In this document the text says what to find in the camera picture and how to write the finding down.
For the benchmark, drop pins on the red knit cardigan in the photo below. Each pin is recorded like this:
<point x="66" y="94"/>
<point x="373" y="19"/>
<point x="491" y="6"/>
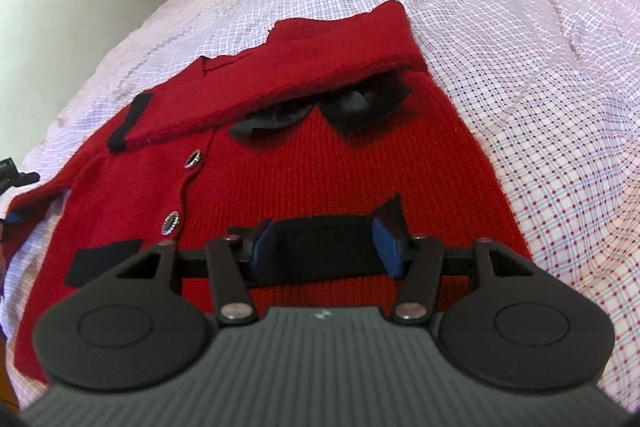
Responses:
<point x="310" y="167"/>

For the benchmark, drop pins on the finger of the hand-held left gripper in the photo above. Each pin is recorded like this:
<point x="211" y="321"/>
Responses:
<point x="9" y="219"/>
<point x="15" y="177"/>

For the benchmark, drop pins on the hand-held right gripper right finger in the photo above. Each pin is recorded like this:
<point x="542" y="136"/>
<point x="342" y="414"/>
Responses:
<point x="386" y="247"/>

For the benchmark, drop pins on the pink checked bed sheet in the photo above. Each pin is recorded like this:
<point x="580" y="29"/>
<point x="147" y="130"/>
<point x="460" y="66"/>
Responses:
<point x="500" y="57"/>

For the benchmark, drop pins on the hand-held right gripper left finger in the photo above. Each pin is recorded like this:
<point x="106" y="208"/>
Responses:
<point x="262" y="252"/>

